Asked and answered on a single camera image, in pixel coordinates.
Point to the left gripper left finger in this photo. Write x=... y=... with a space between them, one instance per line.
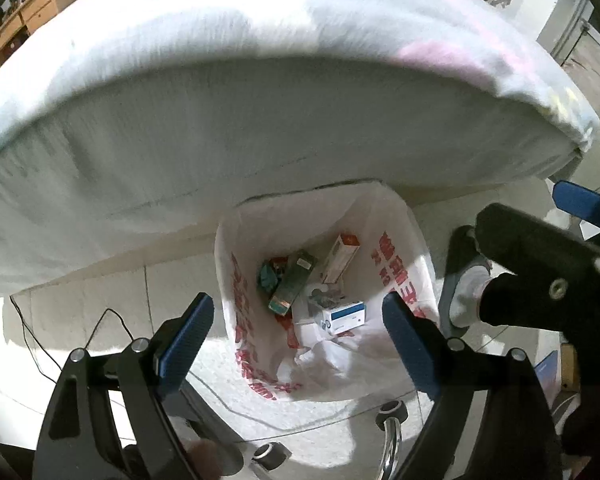
x=106 y=420

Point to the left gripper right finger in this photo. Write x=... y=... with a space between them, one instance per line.
x=489 y=417

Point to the red white medicine box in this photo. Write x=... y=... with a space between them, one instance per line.
x=339 y=257

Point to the blue white medicine box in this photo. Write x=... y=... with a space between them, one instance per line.
x=342 y=318

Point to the grey foil pouch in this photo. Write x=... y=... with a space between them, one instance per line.
x=320 y=296

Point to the teal wrapper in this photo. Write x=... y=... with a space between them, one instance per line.
x=271 y=274

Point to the dark green long box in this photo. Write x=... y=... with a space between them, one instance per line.
x=298 y=270

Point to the white red plastic trash bag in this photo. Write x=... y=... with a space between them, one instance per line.
x=285 y=358

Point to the grey slipper right foot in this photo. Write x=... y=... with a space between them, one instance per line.
x=467 y=272

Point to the bed with circle-pattern sheet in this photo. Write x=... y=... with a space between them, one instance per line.
x=125 y=120

